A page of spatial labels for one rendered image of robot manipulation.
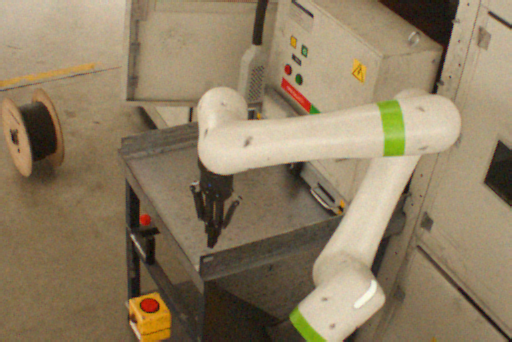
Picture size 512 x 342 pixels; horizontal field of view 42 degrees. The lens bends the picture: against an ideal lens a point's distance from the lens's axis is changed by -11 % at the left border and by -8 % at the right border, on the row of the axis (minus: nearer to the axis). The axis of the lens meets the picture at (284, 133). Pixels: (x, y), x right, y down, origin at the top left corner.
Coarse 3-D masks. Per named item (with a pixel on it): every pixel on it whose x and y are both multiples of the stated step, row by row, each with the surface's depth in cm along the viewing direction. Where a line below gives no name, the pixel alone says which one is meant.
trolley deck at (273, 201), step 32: (128, 160) 220; (160, 160) 223; (192, 160) 225; (160, 192) 210; (256, 192) 217; (288, 192) 219; (160, 224) 202; (192, 224) 200; (256, 224) 205; (288, 224) 207; (192, 256) 190; (288, 256) 195; (224, 288) 188
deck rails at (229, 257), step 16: (160, 128) 224; (176, 128) 228; (192, 128) 231; (128, 144) 221; (144, 144) 224; (160, 144) 228; (176, 144) 230; (192, 144) 231; (400, 208) 217; (320, 224) 200; (336, 224) 204; (256, 240) 189; (272, 240) 192; (288, 240) 196; (304, 240) 200; (208, 256) 182; (224, 256) 186; (240, 256) 189; (256, 256) 193; (208, 272) 185
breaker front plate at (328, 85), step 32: (288, 0) 213; (288, 32) 216; (320, 32) 202; (320, 64) 205; (352, 64) 193; (288, 96) 223; (320, 96) 208; (352, 96) 195; (320, 160) 215; (352, 160) 201
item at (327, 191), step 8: (256, 112) 240; (304, 168) 221; (312, 168) 217; (304, 176) 222; (312, 176) 218; (320, 176) 214; (312, 184) 219; (320, 184) 215; (328, 184) 212; (320, 192) 216; (328, 192) 212; (336, 192) 209; (328, 200) 213; (344, 200) 206; (352, 200) 207; (344, 208) 206
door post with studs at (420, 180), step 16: (464, 0) 178; (464, 16) 179; (464, 32) 180; (448, 48) 188; (464, 48) 182; (448, 64) 189; (448, 80) 190; (448, 96) 191; (432, 160) 202; (416, 176) 210; (416, 192) 210; (416, 208) 212; (400, 240) 221; (400, 256) 222; (384, 288) 233; (384, 304) 234; (368, 336) 246
